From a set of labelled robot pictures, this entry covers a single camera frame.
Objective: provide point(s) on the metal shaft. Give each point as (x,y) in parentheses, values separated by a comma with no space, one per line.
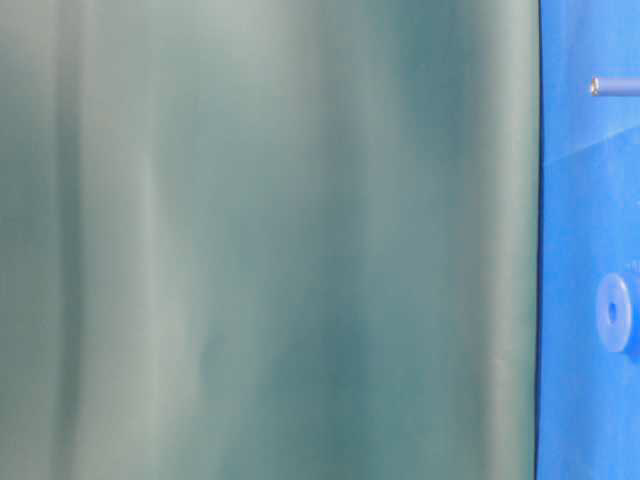
(615,87)

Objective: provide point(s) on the small blue gear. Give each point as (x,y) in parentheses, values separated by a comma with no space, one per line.
(614,313)

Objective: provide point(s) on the green backdrop curtain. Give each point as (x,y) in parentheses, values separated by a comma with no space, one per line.
(269,239)

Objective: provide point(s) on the blue table cloth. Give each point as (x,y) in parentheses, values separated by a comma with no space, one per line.
(587,397)

